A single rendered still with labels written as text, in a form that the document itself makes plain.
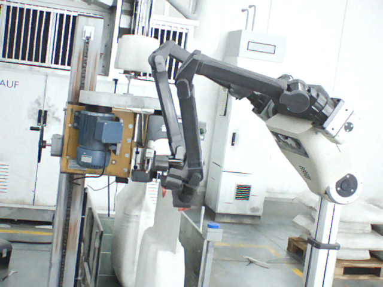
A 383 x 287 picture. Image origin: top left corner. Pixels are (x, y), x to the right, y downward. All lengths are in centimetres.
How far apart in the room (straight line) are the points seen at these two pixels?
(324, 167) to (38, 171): 372
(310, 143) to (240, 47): 443
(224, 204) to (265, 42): 187
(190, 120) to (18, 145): 361
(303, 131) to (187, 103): 44
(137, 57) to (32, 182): 316
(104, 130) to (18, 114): 304
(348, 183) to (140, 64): 101
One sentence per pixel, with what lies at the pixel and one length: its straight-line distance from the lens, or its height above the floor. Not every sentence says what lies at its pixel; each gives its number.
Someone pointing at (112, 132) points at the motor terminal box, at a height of 126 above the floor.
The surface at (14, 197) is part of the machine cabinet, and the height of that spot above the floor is 27.
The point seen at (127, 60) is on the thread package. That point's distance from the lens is 258.
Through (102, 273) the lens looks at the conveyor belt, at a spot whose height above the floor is 38.
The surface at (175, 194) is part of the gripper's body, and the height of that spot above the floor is 108.
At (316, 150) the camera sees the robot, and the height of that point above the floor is 133.
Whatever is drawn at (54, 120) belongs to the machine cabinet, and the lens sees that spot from 548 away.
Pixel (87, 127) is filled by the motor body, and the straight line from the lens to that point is 258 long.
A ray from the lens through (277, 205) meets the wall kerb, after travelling 751.
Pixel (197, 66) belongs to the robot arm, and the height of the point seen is 157.
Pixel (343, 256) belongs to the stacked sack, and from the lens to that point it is 539.
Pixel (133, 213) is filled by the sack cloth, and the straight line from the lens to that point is 312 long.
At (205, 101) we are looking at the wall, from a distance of 703.
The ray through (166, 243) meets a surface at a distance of 251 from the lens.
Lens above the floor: 151
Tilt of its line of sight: 6 degrees down
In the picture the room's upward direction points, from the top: 8 degrees clockwise
